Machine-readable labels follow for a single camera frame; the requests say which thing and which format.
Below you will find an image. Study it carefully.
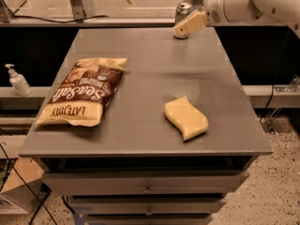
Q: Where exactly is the white pump sanitizer bottle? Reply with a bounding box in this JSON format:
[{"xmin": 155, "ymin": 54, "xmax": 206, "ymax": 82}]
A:
[{"xmin": 5, "ymin": 64, "xmax": 32, "ymax": 97}]

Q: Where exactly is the grey metal frame post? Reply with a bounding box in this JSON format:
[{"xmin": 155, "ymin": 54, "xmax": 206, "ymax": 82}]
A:
[{"xmin": 69, "ymin": 0, "xmax": 97, "ymax": 21}]

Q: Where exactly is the yellow wavy sponge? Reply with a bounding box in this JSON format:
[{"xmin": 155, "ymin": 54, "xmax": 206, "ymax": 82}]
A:
[{"xmin": 164, "ymin": 97, "xmax": 209, "ymax": 141}]

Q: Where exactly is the black cable on ledge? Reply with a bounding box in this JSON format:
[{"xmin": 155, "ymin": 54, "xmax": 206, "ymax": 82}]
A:
[{"xmin": 12, "ymin": 14, "xmax": 109, "ymax": 24}]

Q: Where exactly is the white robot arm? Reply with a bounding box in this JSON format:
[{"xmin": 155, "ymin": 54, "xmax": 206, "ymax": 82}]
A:
[{"xmin": 173, "ymin": 0, "xmax": 300, "ymax": 38}]

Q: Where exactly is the brown sea salt chip bag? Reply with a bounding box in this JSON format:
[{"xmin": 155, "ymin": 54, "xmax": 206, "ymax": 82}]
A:
[{"xmin": 36, "ymin": 58, "xmax": 128, "ymax": 127}]

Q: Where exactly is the black cable on floor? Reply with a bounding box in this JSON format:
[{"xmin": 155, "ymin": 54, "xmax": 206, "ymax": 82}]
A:
[{"xmin": 0, "ymin": 141, "xmax": 59, "ymax": 225}]

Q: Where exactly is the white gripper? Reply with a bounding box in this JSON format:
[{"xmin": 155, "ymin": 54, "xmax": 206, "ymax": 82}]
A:
[{"xmin": 173, "ymin": 0, "xmax": 227, "ymax": 38}]

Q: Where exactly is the silver green 7up can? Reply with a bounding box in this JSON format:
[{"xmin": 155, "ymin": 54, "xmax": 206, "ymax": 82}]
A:
[{"xmin": 174, "ymin": 2, "xmax": 192, "ymax": 24}]

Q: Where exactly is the grey drawer cabinet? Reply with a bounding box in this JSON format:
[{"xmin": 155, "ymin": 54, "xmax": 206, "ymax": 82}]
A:
[{"xmin": 21, "ymin": 28, "xmax": 272, "ymax": 225}]

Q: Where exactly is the cardboard box on floor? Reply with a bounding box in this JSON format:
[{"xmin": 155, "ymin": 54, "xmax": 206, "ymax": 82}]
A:
[{"xmin": 0, "ymin": 157, "xmax": 44, "ymax": 215}]

